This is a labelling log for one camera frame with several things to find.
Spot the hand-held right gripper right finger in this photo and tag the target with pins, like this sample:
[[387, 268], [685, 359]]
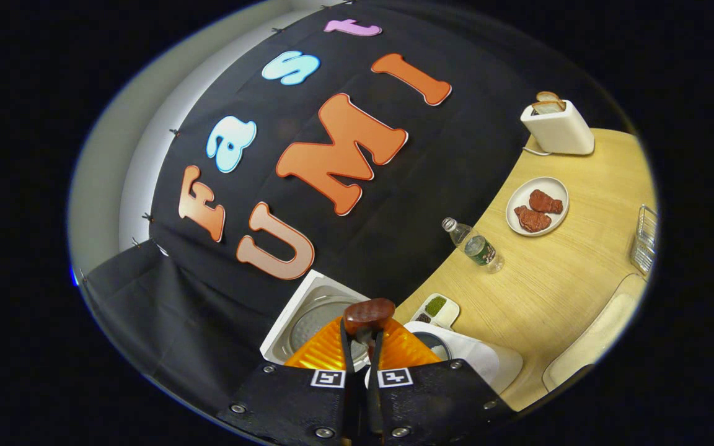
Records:
[[437, 402]]

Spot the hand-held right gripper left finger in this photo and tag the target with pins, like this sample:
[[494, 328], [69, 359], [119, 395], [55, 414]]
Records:
[[289, 402]]

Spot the white rice cooker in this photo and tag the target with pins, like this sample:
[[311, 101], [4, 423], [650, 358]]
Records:
[[487, 362]]

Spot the brown wooden spoon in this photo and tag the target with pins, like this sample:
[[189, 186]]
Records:
[[369, 313]]

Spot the small white seasoning dish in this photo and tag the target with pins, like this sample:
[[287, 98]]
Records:
[[434, 306]]

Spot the clear plastic water bottle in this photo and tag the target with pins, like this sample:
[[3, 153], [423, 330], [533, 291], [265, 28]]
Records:
[[478, 248]]

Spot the red meat piece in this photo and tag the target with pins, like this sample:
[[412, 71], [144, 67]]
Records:
[[546, 202], [532, 220]]

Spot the white oval plate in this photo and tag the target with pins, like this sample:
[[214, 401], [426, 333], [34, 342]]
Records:
[[555, 186]]

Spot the white toaster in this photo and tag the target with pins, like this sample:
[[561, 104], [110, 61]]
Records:
[[558, 133]]

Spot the toasted bread slice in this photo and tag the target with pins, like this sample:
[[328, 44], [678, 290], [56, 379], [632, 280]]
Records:
[[548, 96], [548, 106]]

